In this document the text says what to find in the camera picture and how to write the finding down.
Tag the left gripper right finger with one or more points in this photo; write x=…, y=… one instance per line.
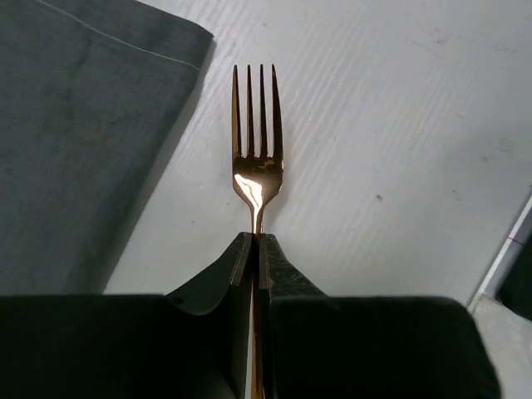
x=319, y=346

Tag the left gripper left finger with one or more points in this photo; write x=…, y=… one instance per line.
x=190, y=343

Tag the copper fork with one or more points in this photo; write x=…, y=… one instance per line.
x=257, y=178

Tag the grey cloth placemat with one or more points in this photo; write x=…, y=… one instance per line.
x=90, y=91

